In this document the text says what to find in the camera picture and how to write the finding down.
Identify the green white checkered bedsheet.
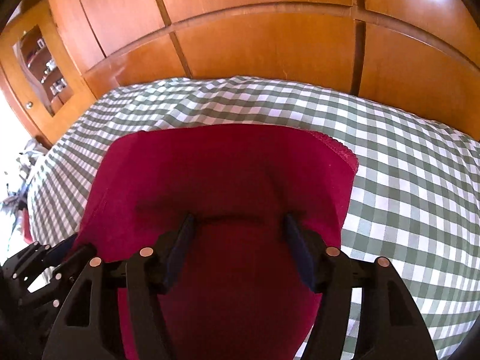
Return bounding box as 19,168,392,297
28,76,479,359

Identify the magenta red cloth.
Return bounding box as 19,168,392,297
76,124,358,359

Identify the wooden shelf cabinet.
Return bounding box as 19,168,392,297
1,0,96,146

